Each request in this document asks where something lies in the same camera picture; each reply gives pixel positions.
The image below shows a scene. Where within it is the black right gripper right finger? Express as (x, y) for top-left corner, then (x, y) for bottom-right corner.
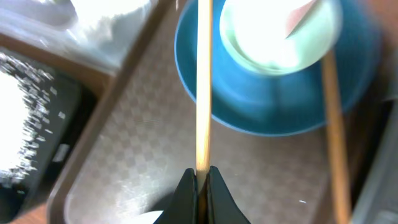
(206, 166), (250, 224)

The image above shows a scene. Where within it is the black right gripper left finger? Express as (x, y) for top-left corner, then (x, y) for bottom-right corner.
(154, 168), (198, 224)

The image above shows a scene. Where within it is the wooden chopstick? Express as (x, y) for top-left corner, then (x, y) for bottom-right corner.
(322, 50), (352, 224)
(195, 0), (214, 187)

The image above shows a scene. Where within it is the white tissue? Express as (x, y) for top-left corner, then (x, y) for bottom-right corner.
(71, 0), (152, 33)

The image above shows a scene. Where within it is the light blue bowl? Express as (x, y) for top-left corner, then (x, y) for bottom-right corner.
(131, 210), (163, 224)

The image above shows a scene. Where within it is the grey dishwasher rack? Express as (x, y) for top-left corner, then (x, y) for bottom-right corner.
(351, 100), (397, 224)

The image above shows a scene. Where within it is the brown serving tray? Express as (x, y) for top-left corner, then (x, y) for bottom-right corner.
(46, 0), (389, 224)

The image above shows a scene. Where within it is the dark blue plate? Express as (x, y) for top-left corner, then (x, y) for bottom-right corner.
(174, 0), (383, 137)

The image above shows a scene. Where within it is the black tray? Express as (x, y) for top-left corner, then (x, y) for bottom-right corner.
(1, 48), (96, 223)

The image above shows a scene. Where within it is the mint green bowl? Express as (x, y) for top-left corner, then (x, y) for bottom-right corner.
(220, 0), (343, 76)

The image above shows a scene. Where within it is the spilled white rice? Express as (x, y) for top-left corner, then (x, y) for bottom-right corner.
(1, 52), (65, 187)

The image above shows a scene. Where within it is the clear plastic bin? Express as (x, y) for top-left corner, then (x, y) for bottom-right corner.
(1, 0), (159, 75)

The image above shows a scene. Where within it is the pink cup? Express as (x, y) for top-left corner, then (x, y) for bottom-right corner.
(284, 0), (316, 38)

